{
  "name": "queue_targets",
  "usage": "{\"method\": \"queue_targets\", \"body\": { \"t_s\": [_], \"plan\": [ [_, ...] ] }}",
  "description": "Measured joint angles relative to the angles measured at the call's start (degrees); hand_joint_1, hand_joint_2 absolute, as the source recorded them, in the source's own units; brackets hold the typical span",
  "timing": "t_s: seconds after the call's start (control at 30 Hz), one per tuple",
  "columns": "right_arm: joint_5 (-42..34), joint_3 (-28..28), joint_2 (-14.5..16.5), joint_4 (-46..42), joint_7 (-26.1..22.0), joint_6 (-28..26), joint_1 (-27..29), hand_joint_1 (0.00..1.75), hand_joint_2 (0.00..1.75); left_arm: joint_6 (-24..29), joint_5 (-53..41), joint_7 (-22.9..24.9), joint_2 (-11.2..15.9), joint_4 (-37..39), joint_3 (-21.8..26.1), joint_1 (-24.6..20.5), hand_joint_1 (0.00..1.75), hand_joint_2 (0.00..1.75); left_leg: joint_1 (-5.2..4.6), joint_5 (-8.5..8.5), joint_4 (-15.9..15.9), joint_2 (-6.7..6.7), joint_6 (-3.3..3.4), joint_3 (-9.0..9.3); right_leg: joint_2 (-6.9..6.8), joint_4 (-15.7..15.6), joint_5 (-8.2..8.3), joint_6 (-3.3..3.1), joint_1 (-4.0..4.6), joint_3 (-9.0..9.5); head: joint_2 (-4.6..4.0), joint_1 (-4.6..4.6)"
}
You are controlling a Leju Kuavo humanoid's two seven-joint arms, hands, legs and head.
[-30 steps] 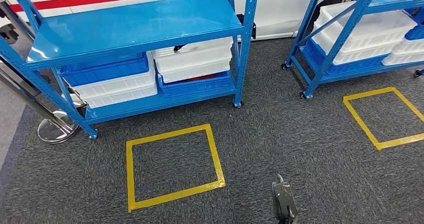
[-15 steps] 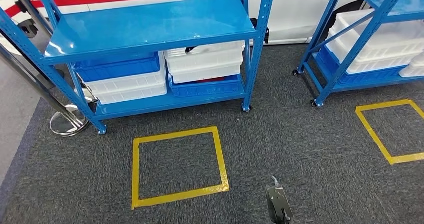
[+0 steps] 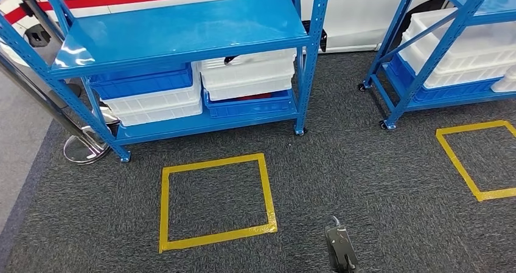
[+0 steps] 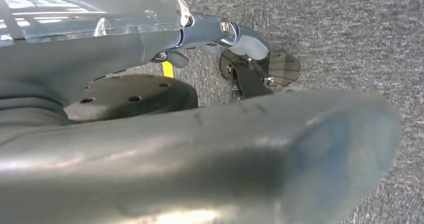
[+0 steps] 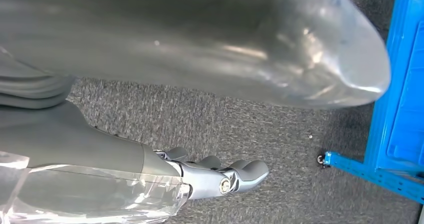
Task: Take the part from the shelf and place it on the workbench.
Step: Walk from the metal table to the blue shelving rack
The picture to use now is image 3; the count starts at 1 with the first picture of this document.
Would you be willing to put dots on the white translucent plastic bin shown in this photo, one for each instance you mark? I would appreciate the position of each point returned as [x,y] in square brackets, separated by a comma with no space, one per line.
[506,82]
[250,76]
[475,49]
[157,106]

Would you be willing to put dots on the red item in bin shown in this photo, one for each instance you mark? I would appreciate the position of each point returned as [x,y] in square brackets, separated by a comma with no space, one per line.
[252,97]

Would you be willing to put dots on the blue metal shelf rack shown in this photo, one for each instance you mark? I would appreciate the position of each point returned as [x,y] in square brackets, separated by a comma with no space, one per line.
[181,29]
[443,41]

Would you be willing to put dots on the black ribbed object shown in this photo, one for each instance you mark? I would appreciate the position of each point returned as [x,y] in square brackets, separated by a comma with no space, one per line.
[321,37]

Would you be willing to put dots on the white car with red stripe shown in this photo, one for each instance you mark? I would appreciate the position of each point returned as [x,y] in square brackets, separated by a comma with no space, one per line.
[354,17]

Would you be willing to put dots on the black plastic clip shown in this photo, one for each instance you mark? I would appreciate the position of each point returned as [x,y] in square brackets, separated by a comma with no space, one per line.
[230,59]

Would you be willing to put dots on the black rack caster wheel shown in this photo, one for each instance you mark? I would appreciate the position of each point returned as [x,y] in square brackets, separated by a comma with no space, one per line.
[299,132]
[383,125]
[361,87]

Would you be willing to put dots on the yellow floor tape square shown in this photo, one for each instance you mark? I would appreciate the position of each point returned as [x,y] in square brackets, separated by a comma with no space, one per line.
[455,158]
[217,162]

